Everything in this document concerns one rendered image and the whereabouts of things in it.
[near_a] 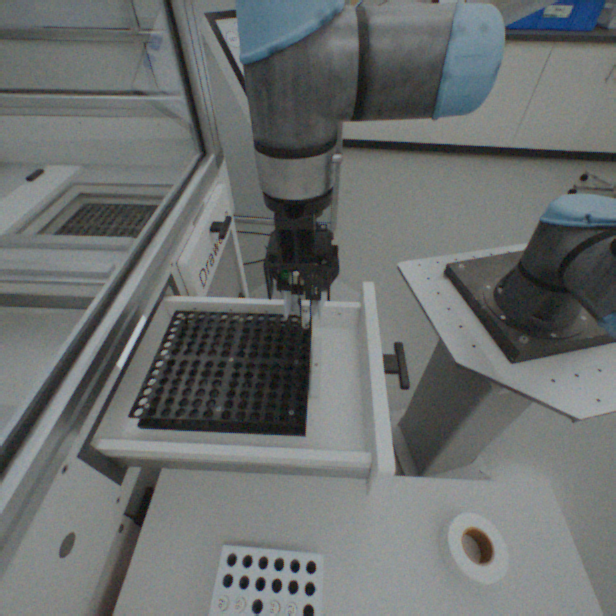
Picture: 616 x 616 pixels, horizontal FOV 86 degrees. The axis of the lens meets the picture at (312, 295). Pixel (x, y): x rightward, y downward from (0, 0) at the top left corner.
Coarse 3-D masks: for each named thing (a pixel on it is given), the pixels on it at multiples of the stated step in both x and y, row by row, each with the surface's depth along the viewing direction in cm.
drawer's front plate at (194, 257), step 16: (224, 192) 77; (208, 208) 69; (224, 208) 77; (208, 224) 67; (192, 240) 62; (208, 240) 67; (224, 240) 78; (192, 256) 60; (208, 256) 68; (192, 272) 60; (192, 288) 61
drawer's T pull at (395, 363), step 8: (400, 344) 47; (400, 352) 46; (384, 360) 45; (392, 360) 45; (400, 360) 45; (384, 368) 45; (392, 368) 45; (400, 368) 44; (400, 376) 44; (408, 376) 44; (400, 384) 43; (408, 384) 43
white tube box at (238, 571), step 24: (240, 552) 40; (264, 552) 40; (288, 552) 40; (216, 576) 38; (240, 576) 38; (264, 576) 38; (288, 576) 38; (312, 576) 38; (216, 600) 37; (264, 600) 37; (288, 600) 37; (312, 600) 37
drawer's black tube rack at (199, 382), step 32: (192, 320) 52; (224, 320) 52; (256, 320) 52; (288, 320) 52; (160, 352) 48; (192, 352) 48; (224, 352) 48; (256, 352) 48; (288, 352) 48; (160, 384) 45; (192, 384) 47; (224, 384) 44; (256, 384) 44; (288, 384) 45; (128, 416) 41; (160, 416) 41; (192, 416) 44; (224, 416) 43; (256, 416) 45; (288, 416) 41
